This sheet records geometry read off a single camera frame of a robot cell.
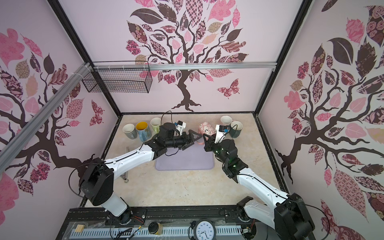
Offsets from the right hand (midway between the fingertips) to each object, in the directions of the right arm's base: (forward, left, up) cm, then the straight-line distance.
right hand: (204, 133), depth 76 cm
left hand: (-2, +3, -4) cm, 6 cm away
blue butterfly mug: (+15, +39, -15) cm, 45 cm away
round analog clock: (-39, +1, -23) cm, 45 cm away
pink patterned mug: (+25, -18, -18) cm, 35 cm away
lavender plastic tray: (-1, +6, -24) cm, 25 cm away
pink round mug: (+3, -1, 0) cm, 4 cm away
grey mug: (+15, +48, -15) cm, 53 cm away
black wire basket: (+63, +68, -7) cm, 93 cm away
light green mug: (+22, +33, -17) cm, 43 cm away
